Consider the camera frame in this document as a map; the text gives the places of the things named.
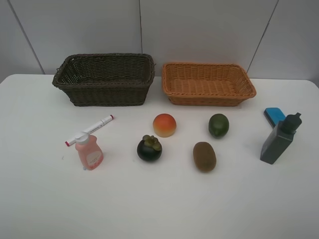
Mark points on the pink soap bottle white cap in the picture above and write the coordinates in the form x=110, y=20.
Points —
x=90, y=154

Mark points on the brown kiwi fruit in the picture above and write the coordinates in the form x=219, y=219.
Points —
x=204, y=157

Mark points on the orange wicker basket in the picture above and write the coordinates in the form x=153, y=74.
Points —
x=199, y=84

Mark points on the blue whiteboard eraser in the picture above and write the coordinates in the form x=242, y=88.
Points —
x=274, y=116

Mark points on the dark brown wicker basket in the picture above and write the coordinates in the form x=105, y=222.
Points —
x=106, y=80

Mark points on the green lime fruit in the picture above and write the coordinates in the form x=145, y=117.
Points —
x=218, y=125

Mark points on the dark grey ink bottle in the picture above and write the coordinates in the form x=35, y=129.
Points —
x=280, y=138

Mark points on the white marker pen red caps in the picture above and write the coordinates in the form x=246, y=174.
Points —
x=90, y=129

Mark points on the dark purple mangosteen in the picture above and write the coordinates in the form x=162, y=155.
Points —
x=149, y=148

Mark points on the orange peach fruit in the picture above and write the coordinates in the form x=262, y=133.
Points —
x=164, y=125

